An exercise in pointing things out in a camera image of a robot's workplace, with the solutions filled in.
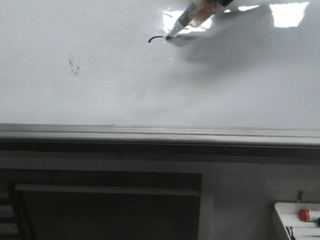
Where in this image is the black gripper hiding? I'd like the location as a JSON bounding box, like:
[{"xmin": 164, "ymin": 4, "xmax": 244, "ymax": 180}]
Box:
[{"xmin": 220, "ymin": 0, "xmax": 234, "ymax": 7}]

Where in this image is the dark cabinet with grey bar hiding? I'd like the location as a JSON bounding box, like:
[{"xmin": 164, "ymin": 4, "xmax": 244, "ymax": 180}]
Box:
[{"xmin": 0, "ymin": 169, "xmax": 202, "ymax": 240}]

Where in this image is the white box on table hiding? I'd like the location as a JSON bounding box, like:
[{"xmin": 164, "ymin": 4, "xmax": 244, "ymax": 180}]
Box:
[{"xmin": 273, "ymin": 202, "xmax": 320, "ymax": 240}]

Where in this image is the white whiteboard with aluminium frame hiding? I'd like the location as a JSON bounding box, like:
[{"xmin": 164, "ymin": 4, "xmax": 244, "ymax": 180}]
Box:
[{"xmin": 0, "ymin": 0, "xmax": 320, "ymax": 148}]

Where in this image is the red capped marker in box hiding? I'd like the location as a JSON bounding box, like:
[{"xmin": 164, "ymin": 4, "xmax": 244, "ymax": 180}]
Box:
[{"xmin": 298, "ymin": 209, "xmax": 320, "ymax": 222}]

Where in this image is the white taped whiteboard marker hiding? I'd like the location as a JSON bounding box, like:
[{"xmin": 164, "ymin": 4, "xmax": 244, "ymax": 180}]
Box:
[{"xmin": 165, "ymin": 0, "xmax": 226, "ymax": 40}]

